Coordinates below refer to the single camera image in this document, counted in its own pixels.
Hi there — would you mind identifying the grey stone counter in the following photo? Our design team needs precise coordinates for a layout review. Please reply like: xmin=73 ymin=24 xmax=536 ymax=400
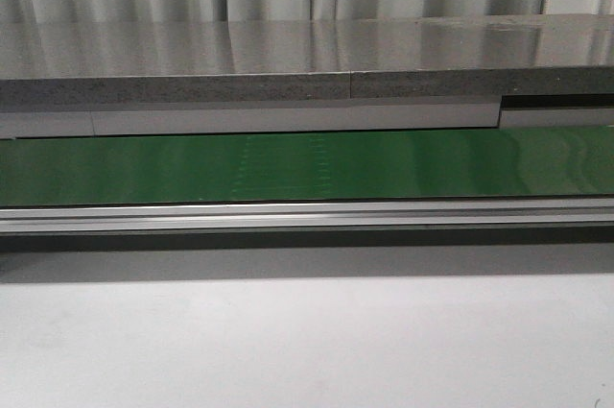
xmin=1 ymin=14 xmax=613 ymax=138

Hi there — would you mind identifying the aluminium conveyor frame rail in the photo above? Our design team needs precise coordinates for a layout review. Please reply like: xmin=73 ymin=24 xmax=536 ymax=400
xmin=1 ymin=197 xmax=613 ymax=253

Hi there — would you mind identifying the green conveyor belt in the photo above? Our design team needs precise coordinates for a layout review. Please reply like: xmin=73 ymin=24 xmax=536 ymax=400
xmin=1 ymin=127 xmax=613 ymax=207

